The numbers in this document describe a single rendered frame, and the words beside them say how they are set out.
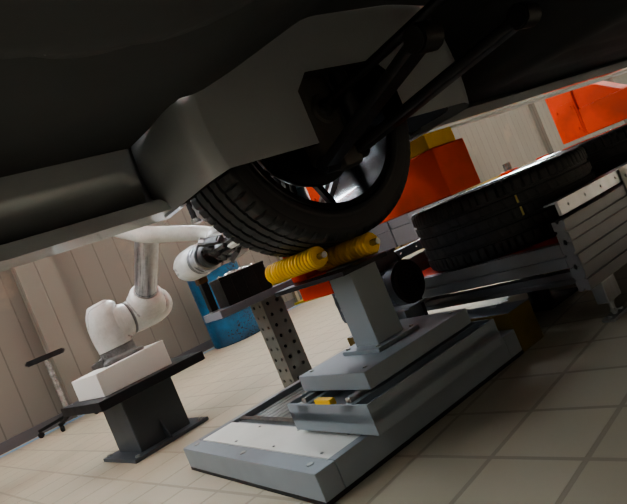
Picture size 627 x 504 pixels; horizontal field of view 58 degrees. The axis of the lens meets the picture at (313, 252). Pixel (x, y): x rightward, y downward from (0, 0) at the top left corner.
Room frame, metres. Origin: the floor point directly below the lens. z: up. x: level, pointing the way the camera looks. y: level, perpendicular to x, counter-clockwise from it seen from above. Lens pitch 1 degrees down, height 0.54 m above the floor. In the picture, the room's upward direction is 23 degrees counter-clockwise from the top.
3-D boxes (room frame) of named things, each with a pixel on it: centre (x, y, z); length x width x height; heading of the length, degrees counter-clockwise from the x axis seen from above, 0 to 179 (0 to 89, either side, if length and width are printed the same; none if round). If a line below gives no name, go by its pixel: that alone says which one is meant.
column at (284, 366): (2.34, 0.26, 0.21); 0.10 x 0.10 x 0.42; 35
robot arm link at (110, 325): (2.55, 0.98, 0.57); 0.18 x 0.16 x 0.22; 128
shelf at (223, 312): (2.32, 0.28, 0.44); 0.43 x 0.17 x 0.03; 125
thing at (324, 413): (1.55, -0.08, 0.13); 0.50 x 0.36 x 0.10; 125
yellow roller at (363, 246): (1.55, -0.08, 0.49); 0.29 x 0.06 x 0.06; 35
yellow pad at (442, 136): (1.87, -0.48, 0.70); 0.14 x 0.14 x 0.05; 35
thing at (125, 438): (2.55, 0.98, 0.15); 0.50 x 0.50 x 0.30; 43
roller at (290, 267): (1.54, 0.06, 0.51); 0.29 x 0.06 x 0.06; 35
